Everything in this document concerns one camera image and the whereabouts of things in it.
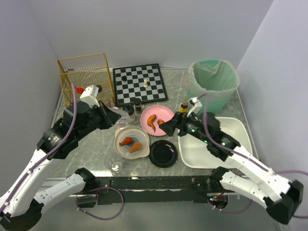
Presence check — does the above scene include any yellow wire basket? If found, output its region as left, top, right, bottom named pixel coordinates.
left=57, top=53, right=115, bottom=107

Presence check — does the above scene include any black plate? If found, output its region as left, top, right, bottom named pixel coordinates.
left=149, top=140, right=178, bottom=168

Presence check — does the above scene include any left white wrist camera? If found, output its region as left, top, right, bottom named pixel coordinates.
left=75, top=85, right=101, bottom=108

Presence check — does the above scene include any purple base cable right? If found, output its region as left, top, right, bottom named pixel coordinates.
left=208, top=192, right=254, bottom=214

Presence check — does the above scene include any orange fried nugget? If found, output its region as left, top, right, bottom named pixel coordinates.
left=129, top=142, right=142, bottom=153

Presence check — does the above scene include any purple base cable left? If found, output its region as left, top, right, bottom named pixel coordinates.
left=76, top=187, right=125, bottom=220

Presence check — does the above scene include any clear vinegar bottle red label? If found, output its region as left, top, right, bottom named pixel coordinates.
left=97, top=85, right=111, bottom=107

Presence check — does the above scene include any clear drinking glass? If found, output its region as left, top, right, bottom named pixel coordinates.
left=104, top=153, right=123, bottom=173

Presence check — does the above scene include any red chicken drumstick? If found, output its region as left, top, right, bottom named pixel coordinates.
left=119, top=137, right=133, bottom=146

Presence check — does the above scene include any white plastic tray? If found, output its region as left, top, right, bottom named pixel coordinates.
left=178, top=116, right=253, bottom=169

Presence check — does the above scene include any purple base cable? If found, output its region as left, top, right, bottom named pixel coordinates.
left=76, top=187, right=125, bottom=220
left=208, top=192, right=254, bottom=214

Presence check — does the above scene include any clear trash bag liner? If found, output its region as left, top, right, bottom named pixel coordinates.
left=184, top=59, right=241, bottom=100

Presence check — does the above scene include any red fried chicken piece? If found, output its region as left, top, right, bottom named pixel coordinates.
left=157, top=119, right=165, bottom=125

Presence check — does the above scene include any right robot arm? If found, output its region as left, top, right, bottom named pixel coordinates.
left=159, top=112, right=304, bottom=225

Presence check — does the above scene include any black lid seasoning jar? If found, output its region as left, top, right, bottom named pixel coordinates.
left=122, top=103, right=136, bottom=124

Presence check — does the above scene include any small dark pepper shaker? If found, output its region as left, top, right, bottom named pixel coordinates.
left=134, top=98, right=142, bottom=114

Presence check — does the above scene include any white chess pawn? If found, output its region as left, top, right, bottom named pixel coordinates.
left=143, top=79, right=148, bottom=88

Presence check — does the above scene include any green plastic trash bin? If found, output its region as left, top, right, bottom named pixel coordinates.
left=186, top=59, right=240, bottom=116

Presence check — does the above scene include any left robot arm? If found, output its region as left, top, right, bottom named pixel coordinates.
left=0, top=102, right=122, bottom=231

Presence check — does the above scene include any pink plate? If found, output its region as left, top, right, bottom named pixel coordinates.
left=140, top=105, right=176, bottom=137

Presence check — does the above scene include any beige bowl with handles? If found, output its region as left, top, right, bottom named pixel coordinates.
left=115, top=126, right=150, bottom=160

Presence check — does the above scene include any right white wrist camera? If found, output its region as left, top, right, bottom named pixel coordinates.
left=187, top=97, right=202, bottom=117

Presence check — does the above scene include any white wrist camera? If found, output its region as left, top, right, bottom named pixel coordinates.
left=187, top=97, right=202, bottom=117
left=75, top=85, right=101, bottom=108

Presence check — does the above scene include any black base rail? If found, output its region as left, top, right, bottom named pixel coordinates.
left=82, top=175, right=224, bottom=205

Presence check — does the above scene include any black white chessboard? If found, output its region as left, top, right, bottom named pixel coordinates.
left=113, top=64, right=168, bottom=107

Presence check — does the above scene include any clear faceted glass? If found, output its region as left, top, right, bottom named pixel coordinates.
left=115, top=110, right=129, bottom=127

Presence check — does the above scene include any yellow label sauce bottle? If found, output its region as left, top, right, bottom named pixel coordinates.
left=179, top=99, right=188, bottom=113

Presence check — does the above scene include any orange chicken wing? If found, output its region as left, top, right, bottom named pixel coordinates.
left=147, top=114, right=156, bottom=132

